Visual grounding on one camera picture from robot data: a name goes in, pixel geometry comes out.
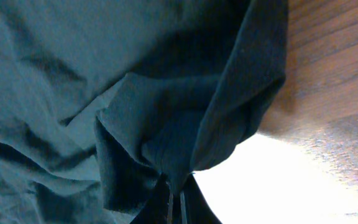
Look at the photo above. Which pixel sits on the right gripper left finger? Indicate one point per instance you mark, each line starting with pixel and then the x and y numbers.
pixel 159 207

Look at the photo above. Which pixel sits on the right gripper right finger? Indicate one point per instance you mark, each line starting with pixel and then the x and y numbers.
pixel 194 208

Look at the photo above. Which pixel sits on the black t-shirt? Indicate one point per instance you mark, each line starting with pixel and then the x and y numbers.
pixel 98 99

